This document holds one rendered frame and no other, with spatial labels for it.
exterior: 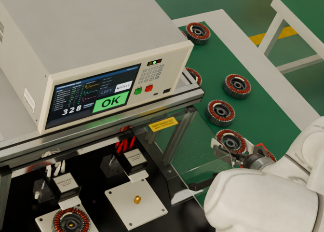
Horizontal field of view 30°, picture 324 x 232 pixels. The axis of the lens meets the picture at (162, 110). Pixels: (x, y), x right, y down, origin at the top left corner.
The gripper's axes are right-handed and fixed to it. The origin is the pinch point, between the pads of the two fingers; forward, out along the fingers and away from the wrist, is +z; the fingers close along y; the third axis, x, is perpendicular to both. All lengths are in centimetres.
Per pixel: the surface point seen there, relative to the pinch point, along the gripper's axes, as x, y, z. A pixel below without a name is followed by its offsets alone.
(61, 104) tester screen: 21, -63, -22
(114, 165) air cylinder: -8.5, -37.9, 4.9
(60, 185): -7, -59, -11
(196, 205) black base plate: -19.8, -11.2, -4.2
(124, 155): -1.7, -37.7, -2.8
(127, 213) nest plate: -19.8, -36.0, -6.3
